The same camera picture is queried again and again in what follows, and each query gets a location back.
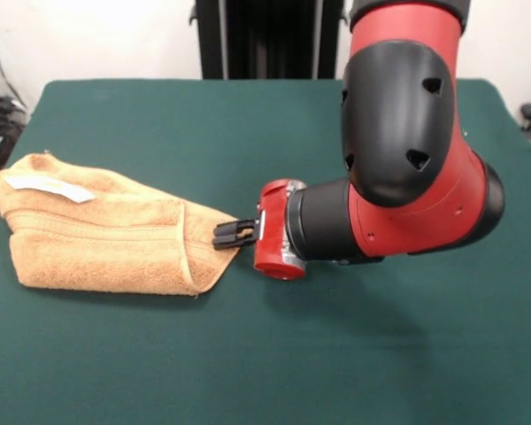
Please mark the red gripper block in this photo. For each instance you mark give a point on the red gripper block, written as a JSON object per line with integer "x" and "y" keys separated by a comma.
{"x": 272, "y": 221}

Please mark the tan terry towel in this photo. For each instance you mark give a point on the tan terry towel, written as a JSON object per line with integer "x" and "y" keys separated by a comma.
{"x": 93, "y": 248}

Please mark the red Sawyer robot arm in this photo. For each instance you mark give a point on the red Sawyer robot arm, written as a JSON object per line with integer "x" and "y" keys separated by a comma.
{"x": 402, "y": 133}

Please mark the dark green table cloth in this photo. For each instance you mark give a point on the dark green table cloth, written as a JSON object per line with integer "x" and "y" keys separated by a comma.
{"x": 336, "y": 332}

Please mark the black equipment pile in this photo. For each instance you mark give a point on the black equipment pile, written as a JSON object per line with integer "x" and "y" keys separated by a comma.
{"x": 6, "y": 124}

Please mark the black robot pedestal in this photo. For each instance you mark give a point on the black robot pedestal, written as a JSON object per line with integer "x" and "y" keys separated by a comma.
{"x": 270, "y": 40}

